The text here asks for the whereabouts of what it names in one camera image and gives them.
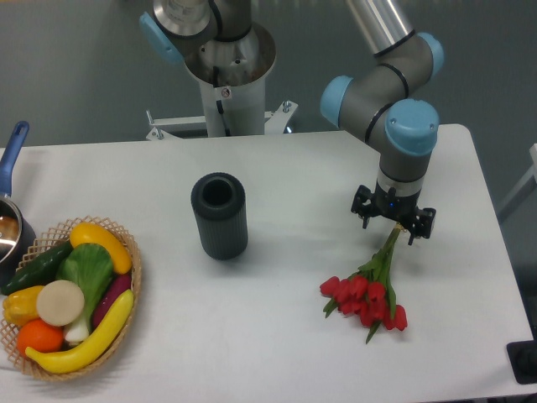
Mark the green cucumber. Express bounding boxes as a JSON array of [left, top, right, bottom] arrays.
[[1, 242, 73, 296]]

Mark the beige round disc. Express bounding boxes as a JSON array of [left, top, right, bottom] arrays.
[[36, 280, 85, 327]]

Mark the woven wicker basket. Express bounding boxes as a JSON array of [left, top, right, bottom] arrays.
[[1, 217, 142, 381]]

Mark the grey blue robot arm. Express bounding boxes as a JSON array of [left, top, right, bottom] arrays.
[[139, 1, 444, 239]]

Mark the purple eggplant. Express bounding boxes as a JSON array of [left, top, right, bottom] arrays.
[[91, 274, 131, 329]]

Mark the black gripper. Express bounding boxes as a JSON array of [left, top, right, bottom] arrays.
[[351, 185, 436, 246]]

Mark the black device table edge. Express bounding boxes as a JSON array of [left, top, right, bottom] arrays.
[[506, 340, 536, 385]]

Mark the yellow bell pepper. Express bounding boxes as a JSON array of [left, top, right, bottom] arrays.
[[3, 285, 44, 327]]

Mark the orange fruit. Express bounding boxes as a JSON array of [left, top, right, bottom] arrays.
[[17, 319, 64, 356]]

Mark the yellow banana squash lower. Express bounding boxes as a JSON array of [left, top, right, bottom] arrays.
[[25, 290, 134, 374]]

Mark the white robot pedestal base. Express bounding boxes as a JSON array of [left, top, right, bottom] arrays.
[[139, 13, 298, 137]]

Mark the dark grey ribbed vase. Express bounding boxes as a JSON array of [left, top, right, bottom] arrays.
[[190, 172, 248, 260]]

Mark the blue handled saucepan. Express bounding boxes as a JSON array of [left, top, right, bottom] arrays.
[[1, 121, 35, 286]]

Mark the red tulip bouquet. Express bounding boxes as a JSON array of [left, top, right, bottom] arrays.
[[319, 223, 408, 343]]

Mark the green bok choy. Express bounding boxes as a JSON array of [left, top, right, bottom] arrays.
[[55, 243, 113, 346]]

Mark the white frame at right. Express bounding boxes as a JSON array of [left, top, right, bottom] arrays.
[[496, 144, 536, 225]]

